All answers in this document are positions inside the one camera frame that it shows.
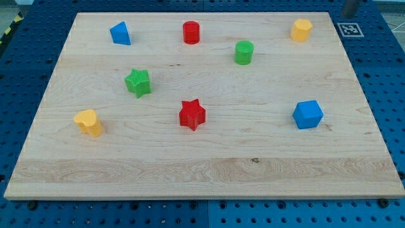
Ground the black bolt right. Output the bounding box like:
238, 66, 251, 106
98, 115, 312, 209
377, 198, 390, 208

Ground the blue cube block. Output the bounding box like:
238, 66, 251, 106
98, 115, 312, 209
293, 100, 323, 129

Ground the red star block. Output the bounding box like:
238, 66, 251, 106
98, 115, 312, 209
179, 99, 206, 131

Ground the green cylinder block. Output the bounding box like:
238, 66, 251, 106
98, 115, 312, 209
234, 40, 254, 65

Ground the red cylinder block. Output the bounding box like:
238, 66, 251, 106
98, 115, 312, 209
182, 21, 200, 44

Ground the blue triangle block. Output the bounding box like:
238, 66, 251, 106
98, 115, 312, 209
109, 22, 131, 46

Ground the black bolt left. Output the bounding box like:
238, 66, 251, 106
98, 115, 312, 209
27, 201, 38, 211

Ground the yellow hexagon block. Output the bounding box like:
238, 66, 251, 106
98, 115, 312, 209
290, 18, 313, 42

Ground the green star block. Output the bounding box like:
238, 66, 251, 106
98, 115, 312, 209
125, 68, 152, 98

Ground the white fiducial marker tag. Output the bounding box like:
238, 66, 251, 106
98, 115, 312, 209
337, 22, 364, 37

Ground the yellow heart block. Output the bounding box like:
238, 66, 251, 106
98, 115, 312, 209
73, 109, 103, 137

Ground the light wooden board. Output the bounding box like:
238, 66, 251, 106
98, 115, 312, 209
4, 12, 404, 201

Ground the black bolt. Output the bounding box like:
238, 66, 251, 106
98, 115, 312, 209
377, 198, 390, 208
27, 201, 38, 211

